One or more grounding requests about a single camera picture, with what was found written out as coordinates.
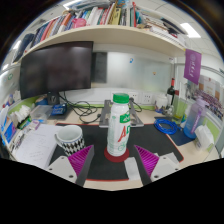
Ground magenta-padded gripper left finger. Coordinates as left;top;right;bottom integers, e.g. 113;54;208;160
44;145;95;187

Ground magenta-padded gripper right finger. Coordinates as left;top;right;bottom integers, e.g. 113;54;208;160
133;145;184;186

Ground white bottle with green cap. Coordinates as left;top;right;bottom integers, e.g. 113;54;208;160
106;92;132;158

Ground purple translucent water jug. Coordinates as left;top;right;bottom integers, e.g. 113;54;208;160
183;97;210;139

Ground black white checkered mug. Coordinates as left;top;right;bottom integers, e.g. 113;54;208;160
54;124;86;158

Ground black desk mat red edge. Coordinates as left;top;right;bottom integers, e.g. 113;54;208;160
48;122;185;183

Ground white paper notebook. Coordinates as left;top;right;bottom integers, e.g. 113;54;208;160
14;123;64;170

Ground dark blue mouse pad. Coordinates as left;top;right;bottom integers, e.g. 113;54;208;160
153;115;196;147

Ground small white paper note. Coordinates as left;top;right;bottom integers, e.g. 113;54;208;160
123;156;143;182

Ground white tissue pack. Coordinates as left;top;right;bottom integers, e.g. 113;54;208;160
194;124;215;153

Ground flat round red coaster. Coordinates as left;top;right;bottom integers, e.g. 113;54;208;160
103;146;130;163

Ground grey metal laptop stand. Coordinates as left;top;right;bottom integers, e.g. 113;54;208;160
98;99;145;129

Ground small blue box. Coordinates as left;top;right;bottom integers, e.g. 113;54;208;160
49;103;68;117

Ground clear plastic box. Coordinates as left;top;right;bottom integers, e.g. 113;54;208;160
30;104;54;121

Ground blue tissue box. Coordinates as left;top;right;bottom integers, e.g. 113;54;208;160
0;106;18;144

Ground white jar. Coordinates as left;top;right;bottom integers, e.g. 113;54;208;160
155;94;169;109

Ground white crumpled tissue pile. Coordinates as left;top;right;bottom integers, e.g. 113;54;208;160
9;104;32;124

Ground dark wine bottle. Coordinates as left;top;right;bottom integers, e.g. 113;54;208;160
166;77;177;107

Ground black computer monitor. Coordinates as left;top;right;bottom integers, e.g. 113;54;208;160
18;40;94;106

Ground purple hanging banner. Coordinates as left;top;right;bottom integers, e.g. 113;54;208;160
183;48;203;86

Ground coiled blue cable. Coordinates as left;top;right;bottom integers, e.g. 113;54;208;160
153;118;179;136

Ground black cables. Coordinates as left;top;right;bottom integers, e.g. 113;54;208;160
59;93;103;125

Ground white wall socket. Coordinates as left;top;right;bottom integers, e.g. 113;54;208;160
141;93;154;104
128;92;139;103

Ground wall photo poster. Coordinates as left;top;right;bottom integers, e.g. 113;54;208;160
186;74;224;121

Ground wall shelf with books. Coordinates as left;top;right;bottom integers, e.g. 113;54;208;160
11;0;189;64

